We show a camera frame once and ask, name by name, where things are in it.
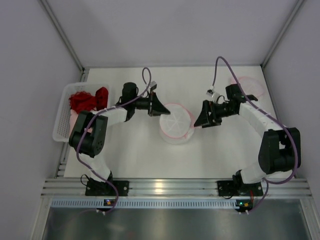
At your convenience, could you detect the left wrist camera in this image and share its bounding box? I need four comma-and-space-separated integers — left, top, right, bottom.
149, 81, 157, 92

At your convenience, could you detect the perforated cable tray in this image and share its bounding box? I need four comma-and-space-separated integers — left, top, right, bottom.
51, 198, 252, 209

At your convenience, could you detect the white plastic basket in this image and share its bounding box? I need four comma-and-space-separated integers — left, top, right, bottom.
52, 82, 111, 143

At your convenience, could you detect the red lace garment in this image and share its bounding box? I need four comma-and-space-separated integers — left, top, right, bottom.
68, 87, 109, 114

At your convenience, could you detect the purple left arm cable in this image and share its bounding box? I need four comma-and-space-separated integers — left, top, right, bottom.
75, 66, 153, 213

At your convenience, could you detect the pink-trimmed mesh laundry bag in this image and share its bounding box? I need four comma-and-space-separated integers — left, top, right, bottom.
159, 103, 196, 145

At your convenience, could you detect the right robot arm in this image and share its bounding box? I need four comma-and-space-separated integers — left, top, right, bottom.
194, 84, 301, 186

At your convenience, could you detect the aluminium rail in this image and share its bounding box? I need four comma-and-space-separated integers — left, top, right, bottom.
41, 178, 312, 199

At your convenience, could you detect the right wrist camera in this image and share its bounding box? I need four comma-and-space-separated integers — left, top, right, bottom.
206, 85, 217, 98

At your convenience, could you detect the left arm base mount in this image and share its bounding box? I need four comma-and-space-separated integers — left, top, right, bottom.
85, 178, 130, 197

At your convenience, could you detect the pink garment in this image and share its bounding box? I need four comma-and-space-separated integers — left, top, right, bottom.
68, 109, 79, 137

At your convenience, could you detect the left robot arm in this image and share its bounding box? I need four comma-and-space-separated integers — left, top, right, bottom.
69, 82, 171, 184

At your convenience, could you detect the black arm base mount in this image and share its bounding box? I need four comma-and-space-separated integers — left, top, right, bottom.
217, 180, 264, 199

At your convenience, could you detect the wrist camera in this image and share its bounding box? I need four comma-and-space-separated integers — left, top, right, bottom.
149, 81, 157, 92
206, 85, 217, 98

